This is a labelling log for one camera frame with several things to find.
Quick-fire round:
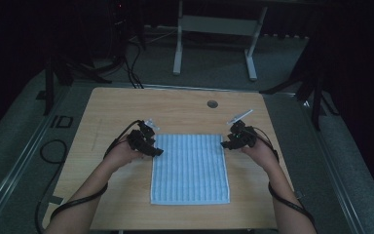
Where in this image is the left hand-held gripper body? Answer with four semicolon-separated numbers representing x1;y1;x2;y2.
126;118;161;152

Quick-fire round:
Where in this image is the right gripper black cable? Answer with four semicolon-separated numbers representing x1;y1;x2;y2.
252;126;318;234

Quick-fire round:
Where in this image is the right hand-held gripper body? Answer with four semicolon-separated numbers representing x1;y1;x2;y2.
226;108;258;151

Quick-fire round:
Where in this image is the blue striped towel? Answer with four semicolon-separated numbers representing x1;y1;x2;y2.
149;133;232;207

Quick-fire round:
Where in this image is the white desk frame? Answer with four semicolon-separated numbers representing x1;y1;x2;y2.
172;0;269;82

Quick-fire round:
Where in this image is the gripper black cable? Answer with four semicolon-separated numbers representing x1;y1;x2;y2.
252;126;318;234
49;119;142;222

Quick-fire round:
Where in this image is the black metal stand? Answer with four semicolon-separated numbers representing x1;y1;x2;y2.
43;53;113;117
259;38;339;132

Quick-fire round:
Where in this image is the bundle of black floor cables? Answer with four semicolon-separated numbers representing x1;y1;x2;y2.
122;41;146;90

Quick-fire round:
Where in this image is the metal floor rail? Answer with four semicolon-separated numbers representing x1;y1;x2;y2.
266;92;368;234
0;85;66;234

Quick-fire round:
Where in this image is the dark curtain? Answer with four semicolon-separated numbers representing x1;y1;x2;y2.
318;0;374;209
0;0;54;144

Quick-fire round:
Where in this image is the dark equipment rack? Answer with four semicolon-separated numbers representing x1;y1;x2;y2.
109;0;148;60

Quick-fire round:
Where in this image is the person's left hand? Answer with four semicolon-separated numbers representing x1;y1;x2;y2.
103;137;146;174

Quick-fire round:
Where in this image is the looped black floor cable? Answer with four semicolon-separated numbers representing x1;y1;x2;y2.
33;138;69;234

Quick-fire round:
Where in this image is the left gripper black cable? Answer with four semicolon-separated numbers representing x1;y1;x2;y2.
49;119;142;222

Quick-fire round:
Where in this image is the person's right hand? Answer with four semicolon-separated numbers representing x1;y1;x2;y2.
240;138;279;174

